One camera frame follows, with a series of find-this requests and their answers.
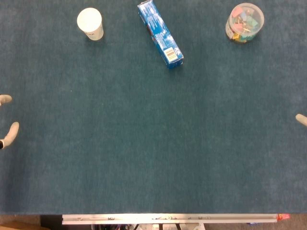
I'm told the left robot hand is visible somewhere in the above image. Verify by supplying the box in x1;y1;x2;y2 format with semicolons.
0;94;20;150

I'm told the white paper cup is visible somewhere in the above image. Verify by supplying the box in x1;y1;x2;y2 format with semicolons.
76;7;105;41

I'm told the teal felt table cloth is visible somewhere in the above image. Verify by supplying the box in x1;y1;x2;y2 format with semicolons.
0;0;307;215

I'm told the blue toothpaste box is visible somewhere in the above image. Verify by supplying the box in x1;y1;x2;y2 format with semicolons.
137;0;185;70

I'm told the clear jar of binder clips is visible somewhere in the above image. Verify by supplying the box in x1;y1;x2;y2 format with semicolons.
224;2;265;44

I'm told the aluminium frame rail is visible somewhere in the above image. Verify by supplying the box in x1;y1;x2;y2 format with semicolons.
61;213;281;225

